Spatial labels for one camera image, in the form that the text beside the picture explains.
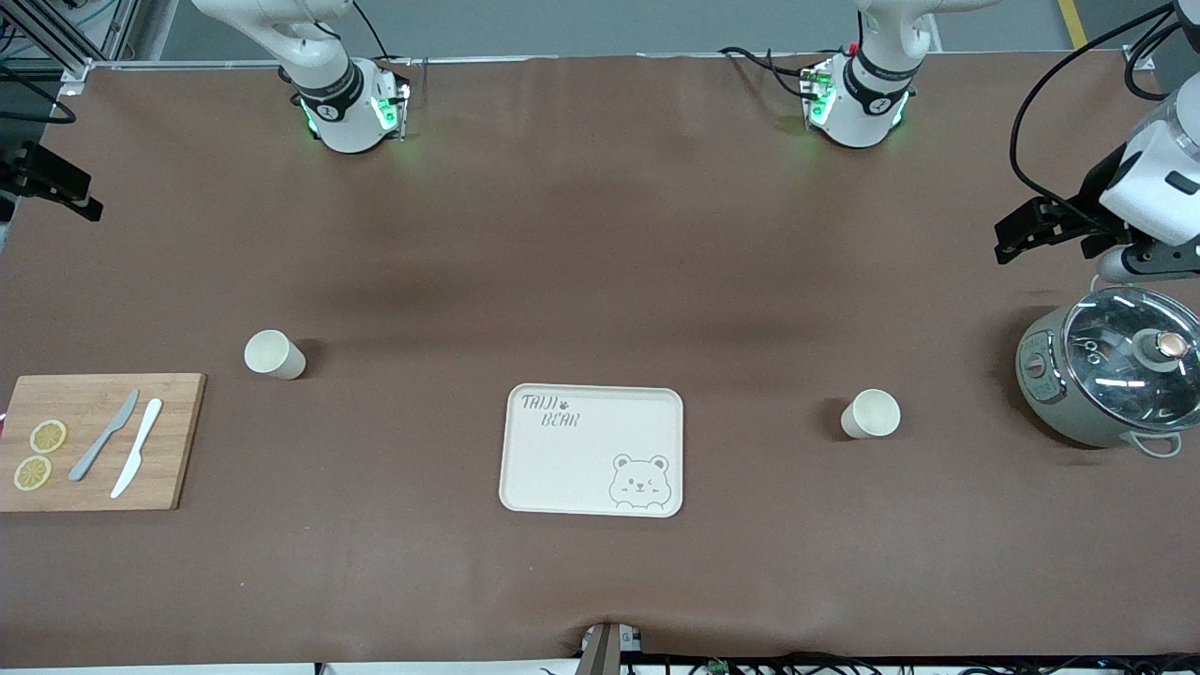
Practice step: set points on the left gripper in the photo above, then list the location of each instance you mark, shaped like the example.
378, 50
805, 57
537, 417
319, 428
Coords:
1093, 201

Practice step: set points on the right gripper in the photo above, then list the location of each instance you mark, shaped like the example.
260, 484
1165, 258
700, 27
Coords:
21, 172

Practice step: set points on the white IKEA cup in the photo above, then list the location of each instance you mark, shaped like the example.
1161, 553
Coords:
872, 414
272, 354

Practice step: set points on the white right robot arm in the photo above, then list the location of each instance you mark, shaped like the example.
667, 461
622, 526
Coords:
347, 122

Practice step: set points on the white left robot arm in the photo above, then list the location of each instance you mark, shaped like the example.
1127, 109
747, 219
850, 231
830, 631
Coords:
858, 117

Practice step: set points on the cream bear print tray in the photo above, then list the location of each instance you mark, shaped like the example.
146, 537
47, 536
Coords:
562, 469

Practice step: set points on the glass pot lid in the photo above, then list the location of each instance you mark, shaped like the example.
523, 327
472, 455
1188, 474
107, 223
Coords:
1106, 375

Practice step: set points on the grey-green electric cooker pot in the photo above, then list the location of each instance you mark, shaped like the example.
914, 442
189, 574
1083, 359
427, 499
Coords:
1050, 403

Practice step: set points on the grey plastic knife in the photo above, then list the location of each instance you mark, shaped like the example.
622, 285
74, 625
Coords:
118, 417

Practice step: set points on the lemon slice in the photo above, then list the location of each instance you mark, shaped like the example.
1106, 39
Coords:
33, 473
48, 436

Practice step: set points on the wooden cutting board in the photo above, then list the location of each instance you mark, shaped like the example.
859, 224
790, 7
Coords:
183, 422

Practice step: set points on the white plastic knife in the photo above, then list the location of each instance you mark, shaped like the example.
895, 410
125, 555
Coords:
137, 448

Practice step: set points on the brown table cover mat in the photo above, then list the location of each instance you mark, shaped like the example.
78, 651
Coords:
600, 281

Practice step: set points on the aluminium frame corner profile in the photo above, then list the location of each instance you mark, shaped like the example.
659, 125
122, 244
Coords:
1139, 58

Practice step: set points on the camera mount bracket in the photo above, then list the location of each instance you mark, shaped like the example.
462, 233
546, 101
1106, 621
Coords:
605, 652

